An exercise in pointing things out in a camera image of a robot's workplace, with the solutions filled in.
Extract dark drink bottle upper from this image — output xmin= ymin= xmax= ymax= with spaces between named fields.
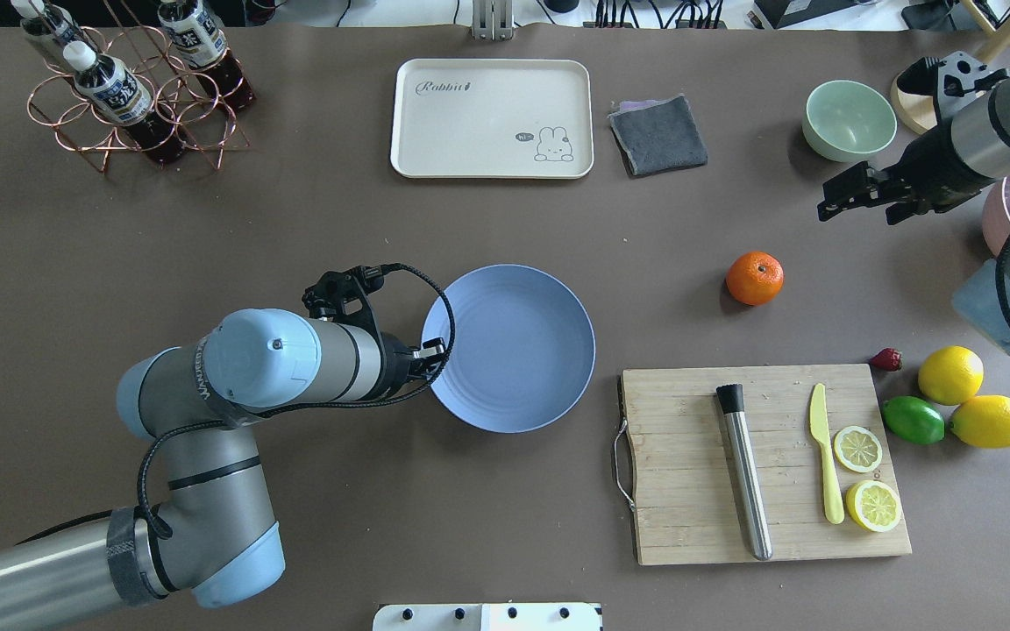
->
xmin=61 ymin=41 xmax=186 ymax=165

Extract dark drink bottle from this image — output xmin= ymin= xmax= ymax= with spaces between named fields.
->
xmin=157 ymin=1 xmax=256 ymax=112
xmin=11 ymin=0 xmax=95 ymax=67
xmin=61 ymin=41 xmax=186 ymax=165

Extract grey folded cloth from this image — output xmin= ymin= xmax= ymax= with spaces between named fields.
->
xmin=607 ymin=95 xmax=708 ymax=177

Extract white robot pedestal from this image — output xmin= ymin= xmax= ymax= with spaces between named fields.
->
xmin=372 ymin=602 xmax=604 ymax=630

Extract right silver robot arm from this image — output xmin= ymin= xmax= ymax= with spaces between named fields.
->
xmin=817 ymin=52 xmax=1010 ymax=354

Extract green lime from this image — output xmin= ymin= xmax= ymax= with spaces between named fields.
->
xmin=880 ymin=395 xmax=946 ymax=446

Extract yellow lemon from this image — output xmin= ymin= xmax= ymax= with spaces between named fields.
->
xmin=950 ymin=395 xmax=1010 ymax=449
xmin=917 ymin=346 xmax=985 ymax=405

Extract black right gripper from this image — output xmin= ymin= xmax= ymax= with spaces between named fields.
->
xmin=817 ymin=52 xmax=1010 ymax=226

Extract yellow lemon lower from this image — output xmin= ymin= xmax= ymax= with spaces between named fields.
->
xmin=917 ymin=346 xmax=985 ymax=405

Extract yellow plastic knife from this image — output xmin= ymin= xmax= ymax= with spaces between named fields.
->
xmin=808 ymin=382 xmax=845 ymax=524

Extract lemon slice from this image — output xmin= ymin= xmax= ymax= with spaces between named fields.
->
xmin=831 ymin=426 xmax=885 ymax=474
xmin=845 ymin=480 xmax=902 ymax=534

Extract copper wire bottle rack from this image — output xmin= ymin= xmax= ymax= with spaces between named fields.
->
xmin=25 ymin=1 xmax=250 ymax=173

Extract blue plate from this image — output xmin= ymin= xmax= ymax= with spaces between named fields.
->
xmin=422 ymin=264 xmax=596 ymax=434

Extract lemon slice lower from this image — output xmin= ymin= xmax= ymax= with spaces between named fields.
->
xmin=831 ymin=426 xmax=885 ymax=474

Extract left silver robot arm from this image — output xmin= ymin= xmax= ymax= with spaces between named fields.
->
xmin=0 ymin=262 xmax=457 ymax=630

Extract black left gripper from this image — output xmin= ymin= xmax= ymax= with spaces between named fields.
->
xmin=302 ymin=265 xmax=449 ymax=400

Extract orange fruit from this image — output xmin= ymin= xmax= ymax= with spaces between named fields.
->
xmin=724 ymin=251 xmax=785 ymax=307

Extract mint green bowl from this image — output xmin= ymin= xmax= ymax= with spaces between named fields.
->
xmin=802 ymin=80 xmax=898 ymax=163

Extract dark drink bottle lower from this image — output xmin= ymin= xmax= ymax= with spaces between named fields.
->
xmin=157 ymin=1 xmax=256 ymax=112

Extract lemon slice upper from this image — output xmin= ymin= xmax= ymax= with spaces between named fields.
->
xmin=845 ymin=480 xmax=902 ymax=534

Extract red strawberry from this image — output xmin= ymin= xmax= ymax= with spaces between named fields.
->
xmin=867 ymin=347 xmax=903 ymax=372

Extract dark drink bottle right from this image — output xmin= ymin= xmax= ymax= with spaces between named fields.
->
xmin=11 ymin=0 xmax=95 ymax=67

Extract yellow lemon upper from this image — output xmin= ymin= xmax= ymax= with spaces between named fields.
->
xmin=950 ymin=395 xmax=1010 ymax=449

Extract cream rabbit tray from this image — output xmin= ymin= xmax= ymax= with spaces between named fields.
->
xmin=389 ymin=59 xmax=594 ymax=180

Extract wooden cutting board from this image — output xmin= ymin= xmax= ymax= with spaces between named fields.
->
xmin=620 ymin=364 xmax=913 ymax=566

